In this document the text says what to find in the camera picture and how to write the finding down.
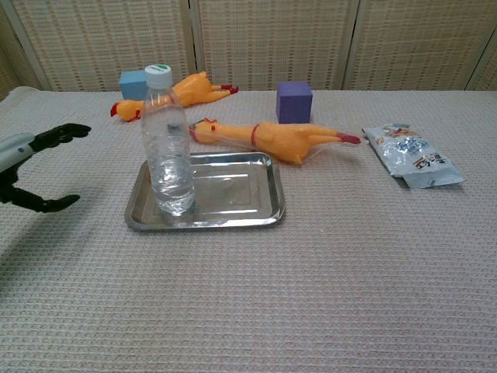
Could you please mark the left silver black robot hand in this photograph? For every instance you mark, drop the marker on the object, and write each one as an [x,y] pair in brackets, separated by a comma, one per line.
[15,153]

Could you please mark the purple foam cube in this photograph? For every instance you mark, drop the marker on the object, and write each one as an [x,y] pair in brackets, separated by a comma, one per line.
[294,104]

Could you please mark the beige woven tablecloth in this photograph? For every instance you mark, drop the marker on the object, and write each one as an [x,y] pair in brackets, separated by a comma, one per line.
[272,291]

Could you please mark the clear plastic water bottle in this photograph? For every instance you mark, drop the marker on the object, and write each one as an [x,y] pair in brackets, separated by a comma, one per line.
[167,155]

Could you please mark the white blue snack packet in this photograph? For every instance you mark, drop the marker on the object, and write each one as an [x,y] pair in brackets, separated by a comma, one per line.
[415,155]

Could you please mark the stainless steel rectangular tray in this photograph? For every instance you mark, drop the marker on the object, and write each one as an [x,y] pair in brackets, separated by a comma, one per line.
[233,194]

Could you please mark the woven bamboo folding screen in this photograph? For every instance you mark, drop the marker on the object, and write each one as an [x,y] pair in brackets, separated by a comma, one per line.
[272,42]

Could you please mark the light blue foam cube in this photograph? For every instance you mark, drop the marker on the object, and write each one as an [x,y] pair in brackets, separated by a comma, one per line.
[132,87]

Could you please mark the yellow rubber chicken in bag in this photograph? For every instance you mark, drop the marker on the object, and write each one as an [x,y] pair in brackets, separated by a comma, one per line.
[279,140]

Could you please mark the bare yellow rubber chicken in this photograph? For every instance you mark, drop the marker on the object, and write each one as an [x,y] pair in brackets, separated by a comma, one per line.
[194,91]

